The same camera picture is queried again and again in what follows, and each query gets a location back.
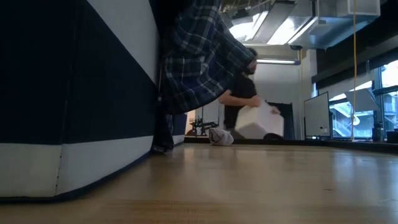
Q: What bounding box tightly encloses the blue plaid shirt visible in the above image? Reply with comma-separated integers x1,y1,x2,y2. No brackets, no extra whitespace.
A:
151,0,257,154

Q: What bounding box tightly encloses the black tripod equipment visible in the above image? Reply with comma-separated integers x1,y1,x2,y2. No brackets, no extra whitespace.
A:
187,117,219,137

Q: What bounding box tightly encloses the navy striped fabric bin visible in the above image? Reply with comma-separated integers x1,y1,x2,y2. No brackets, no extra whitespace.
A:
0,0,161,205
172,111,188,146

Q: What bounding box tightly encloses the grey rolled sock pair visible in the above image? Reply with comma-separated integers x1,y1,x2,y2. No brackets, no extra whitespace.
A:
208,127,235,147

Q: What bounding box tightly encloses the person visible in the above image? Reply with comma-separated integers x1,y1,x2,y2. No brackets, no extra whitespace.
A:
216,46,281,140

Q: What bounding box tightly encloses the white box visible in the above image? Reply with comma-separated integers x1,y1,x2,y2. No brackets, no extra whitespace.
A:
234,100,285,140

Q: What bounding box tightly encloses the ceiling light tube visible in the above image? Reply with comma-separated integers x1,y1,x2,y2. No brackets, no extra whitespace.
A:
256,58,302,66

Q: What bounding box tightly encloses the flat monitor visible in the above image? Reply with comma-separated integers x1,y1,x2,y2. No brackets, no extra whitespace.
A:
303,91,331,140

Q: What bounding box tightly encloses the dark bottle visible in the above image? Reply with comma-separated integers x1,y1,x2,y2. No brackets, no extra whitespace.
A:
372,121,386,143

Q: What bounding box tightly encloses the metal ceiling duct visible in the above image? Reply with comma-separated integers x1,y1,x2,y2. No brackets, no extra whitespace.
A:
228,0,382,51

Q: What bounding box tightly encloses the black aluminium table frame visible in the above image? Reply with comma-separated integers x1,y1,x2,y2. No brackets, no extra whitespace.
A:
183,133,398,156

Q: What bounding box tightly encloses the hanging yellow cable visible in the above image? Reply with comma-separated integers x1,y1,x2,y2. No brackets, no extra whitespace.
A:
350,0,358,141

